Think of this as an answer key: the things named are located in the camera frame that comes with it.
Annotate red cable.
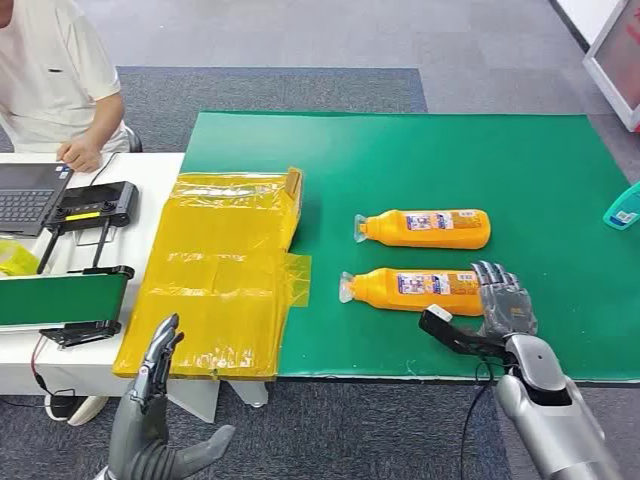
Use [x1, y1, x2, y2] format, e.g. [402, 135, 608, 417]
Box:
[30, 333, 52, 393]

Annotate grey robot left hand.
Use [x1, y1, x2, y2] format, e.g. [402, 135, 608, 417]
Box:
[106, 313, 236, 480]

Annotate white framed board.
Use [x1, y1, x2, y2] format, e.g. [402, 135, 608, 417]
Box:
[582, 0, 640, 133]

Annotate small green conveyor belt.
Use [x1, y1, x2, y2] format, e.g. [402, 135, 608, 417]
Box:
[0, 265, 136, 350]

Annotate yellow plastic bag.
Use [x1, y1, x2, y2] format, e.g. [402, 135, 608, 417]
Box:
[0, 239, 41, 278]

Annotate teal plastic bottle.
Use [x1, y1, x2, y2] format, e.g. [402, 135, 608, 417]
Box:
[602, 181, 640, 232]

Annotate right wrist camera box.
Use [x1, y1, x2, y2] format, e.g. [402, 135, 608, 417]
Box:
[418, 303, 507, 360]

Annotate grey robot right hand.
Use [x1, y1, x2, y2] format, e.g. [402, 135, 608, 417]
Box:
[469, 260, 539, 341]

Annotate black remote controller with antennas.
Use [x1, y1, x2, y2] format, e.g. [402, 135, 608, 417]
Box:
[36, 180, 140, 276]

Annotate green table mat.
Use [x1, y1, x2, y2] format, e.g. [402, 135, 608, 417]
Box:
[180, 110, 640, 384]

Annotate orange bottle with clear cap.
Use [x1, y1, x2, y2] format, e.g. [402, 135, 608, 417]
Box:
[338, 266, 485, 318]
[353, 208, 492, 252]

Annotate person's hand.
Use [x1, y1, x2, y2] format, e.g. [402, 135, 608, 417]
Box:
[56, 134, 104, 175]

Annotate person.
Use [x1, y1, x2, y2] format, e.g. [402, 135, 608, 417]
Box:
[0, 0, 131, 175]

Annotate dark grey laptop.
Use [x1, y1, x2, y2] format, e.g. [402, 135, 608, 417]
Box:
[0, 162, 74, 238]

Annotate black power adapter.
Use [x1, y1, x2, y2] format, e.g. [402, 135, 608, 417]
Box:
[48, 389, 84, 421]

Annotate yellow taped cardboard box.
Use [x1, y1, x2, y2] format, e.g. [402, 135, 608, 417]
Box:
[112, 166, 312, 383]

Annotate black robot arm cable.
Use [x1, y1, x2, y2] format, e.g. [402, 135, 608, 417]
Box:
[459, 359, 497, 480]

